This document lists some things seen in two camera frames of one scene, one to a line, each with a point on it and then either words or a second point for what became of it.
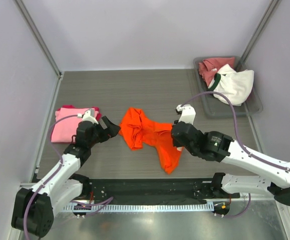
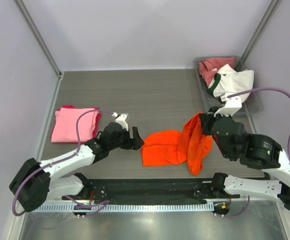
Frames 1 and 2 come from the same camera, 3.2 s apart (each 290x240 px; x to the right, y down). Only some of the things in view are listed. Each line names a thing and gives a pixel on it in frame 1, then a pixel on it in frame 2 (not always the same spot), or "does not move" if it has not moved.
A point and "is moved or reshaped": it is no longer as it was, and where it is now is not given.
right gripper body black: x=177 y=144 → x=227 y=154
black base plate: x=153 y=190 does not move
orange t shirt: x=138 y=131 is moved or reshaped
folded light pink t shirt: x=64 y=130 does not move
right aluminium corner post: x=273 y=6 does not move
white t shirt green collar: x=236 y=86 does not move
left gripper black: x=111 y=130 → x=136 y=141
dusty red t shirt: x=209 y=67 does not move
